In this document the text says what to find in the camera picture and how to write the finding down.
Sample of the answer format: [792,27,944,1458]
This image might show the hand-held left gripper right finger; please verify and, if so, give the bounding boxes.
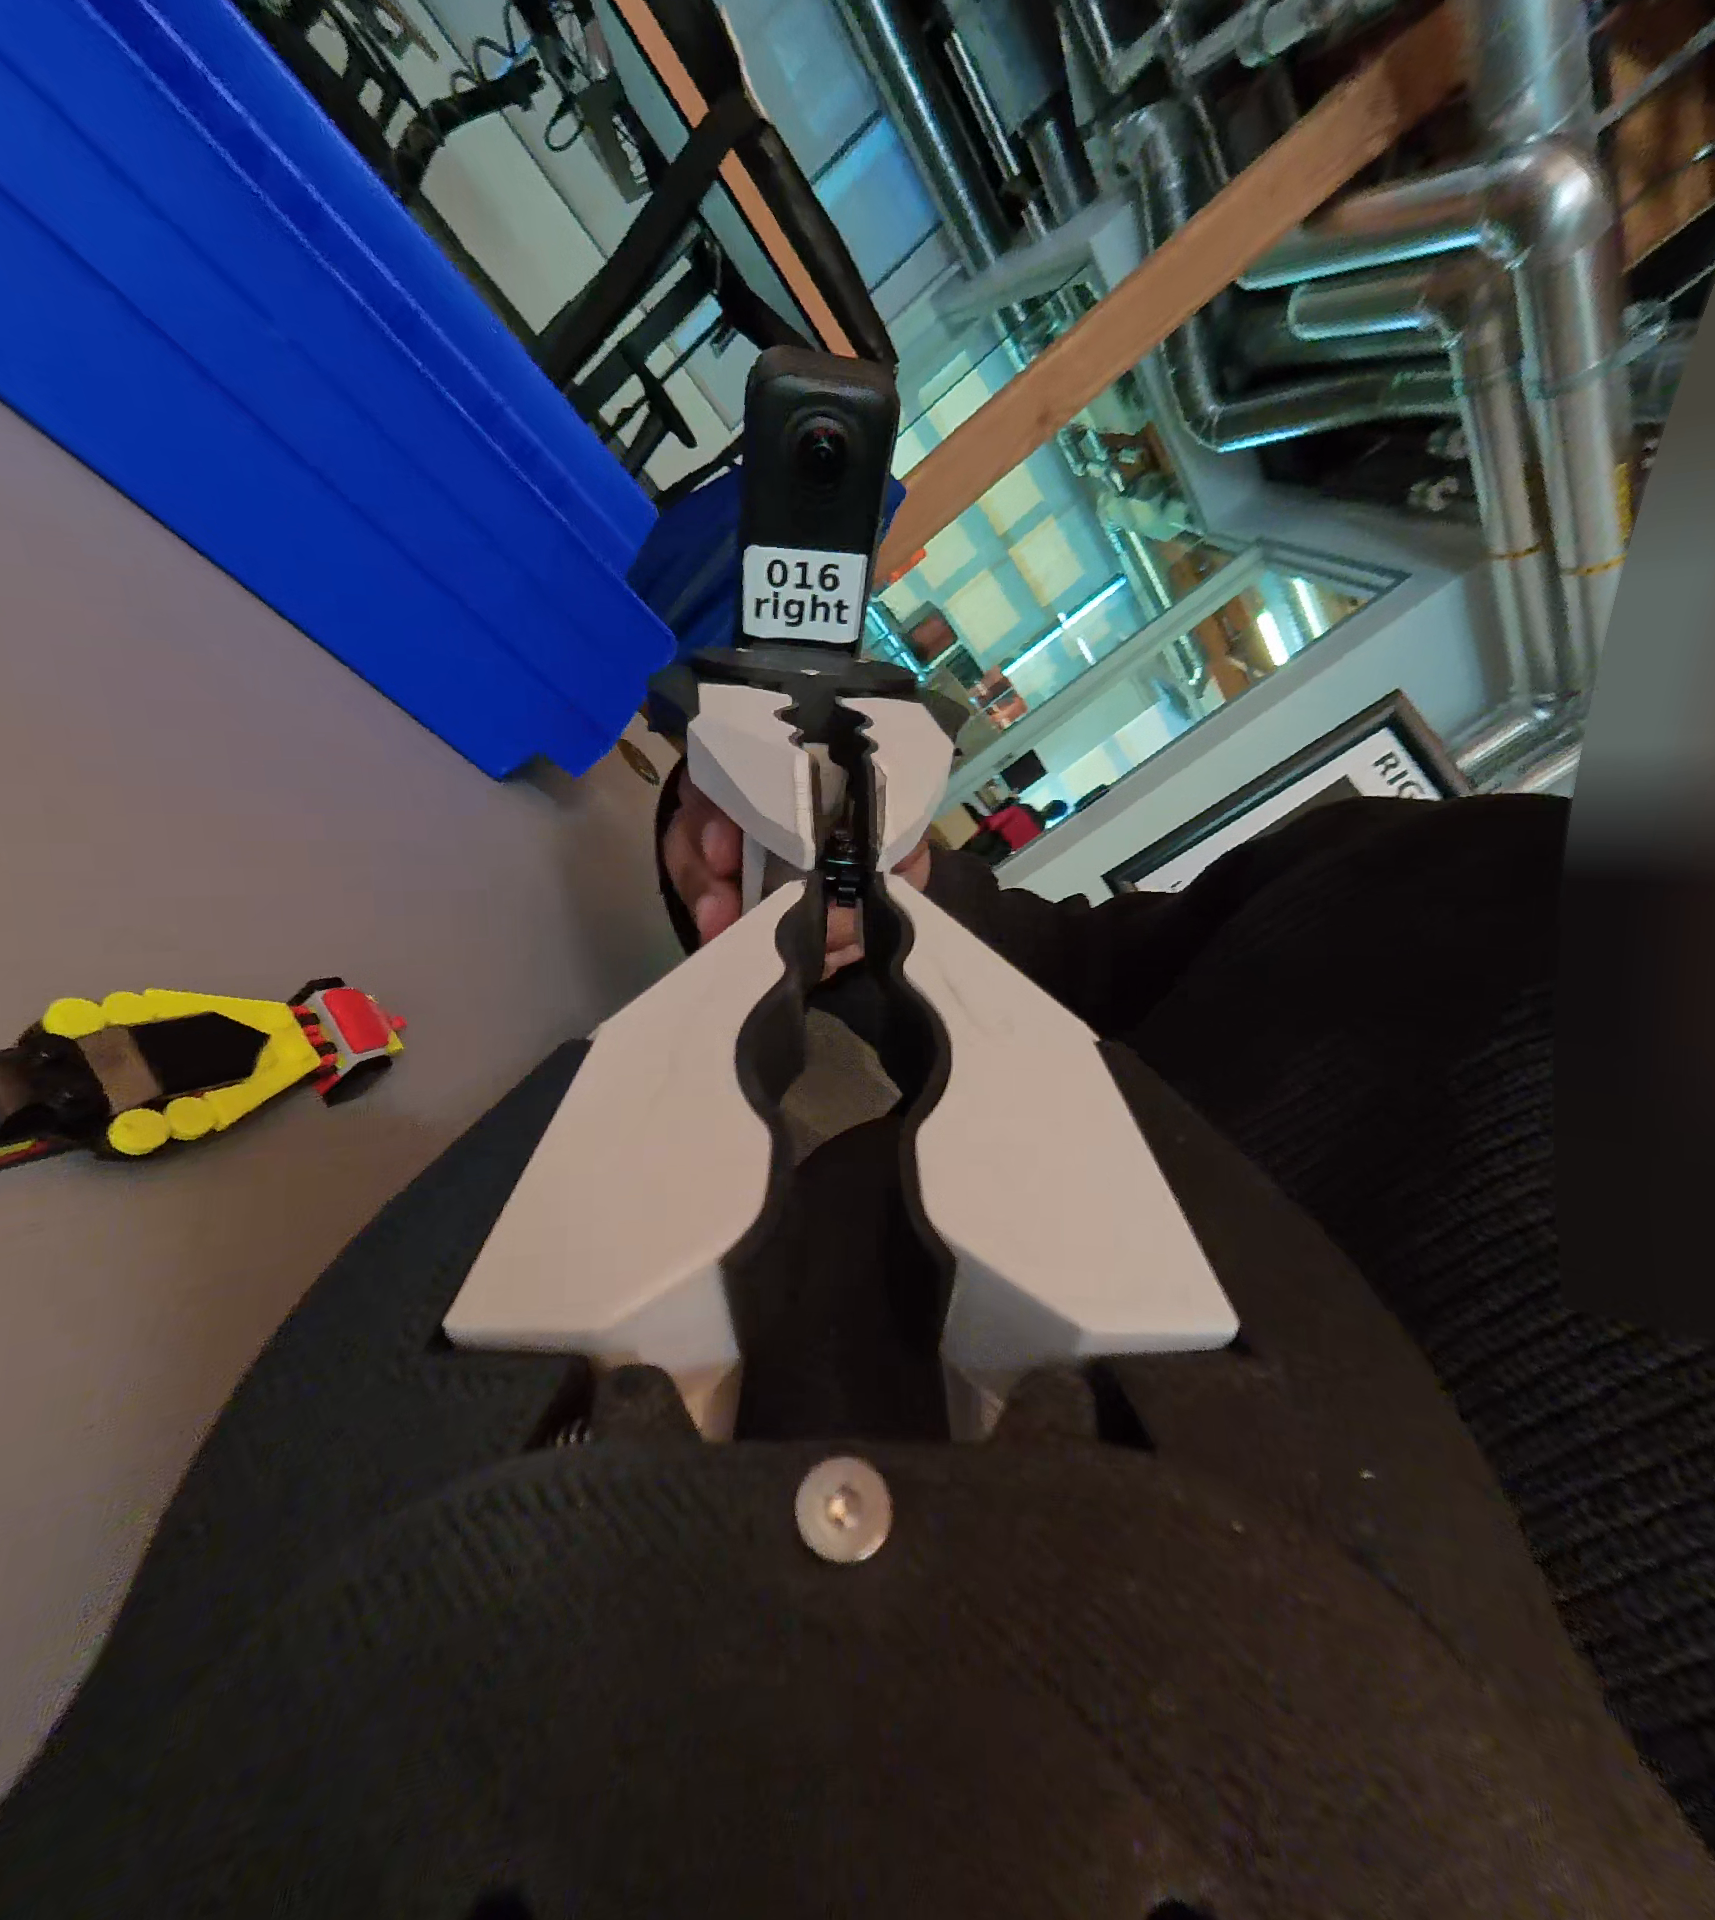
[872,877,1242,1442]

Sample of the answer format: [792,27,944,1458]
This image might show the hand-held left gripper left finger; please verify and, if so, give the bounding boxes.
[441,877,818,1442]

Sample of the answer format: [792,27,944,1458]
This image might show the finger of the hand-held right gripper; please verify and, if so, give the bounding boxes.
[686,682,818,913]
[858,702,958,885]

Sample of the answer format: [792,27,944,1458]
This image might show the person's right forearm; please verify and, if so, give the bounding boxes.
[930,793,1574,1056]

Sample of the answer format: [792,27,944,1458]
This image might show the yellow red lego car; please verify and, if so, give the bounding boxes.
[0,976,411,1188]

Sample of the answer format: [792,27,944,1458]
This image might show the person's right hand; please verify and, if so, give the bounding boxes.
[655,764,758,959]

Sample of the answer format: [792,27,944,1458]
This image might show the black framed sign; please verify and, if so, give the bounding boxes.
[1100,687,1478,900]

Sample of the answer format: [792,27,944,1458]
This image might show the wooden beam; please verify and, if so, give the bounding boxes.
[870,0,1492,591]

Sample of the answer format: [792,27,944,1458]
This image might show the person's black sweater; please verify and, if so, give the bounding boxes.
[1140,975,1715,1920]

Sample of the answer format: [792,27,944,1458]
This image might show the silver ventilation ducts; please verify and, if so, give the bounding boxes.
[840,0,1706,771]

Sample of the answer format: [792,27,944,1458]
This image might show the black frame table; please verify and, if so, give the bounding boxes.
[555,0,900,457]

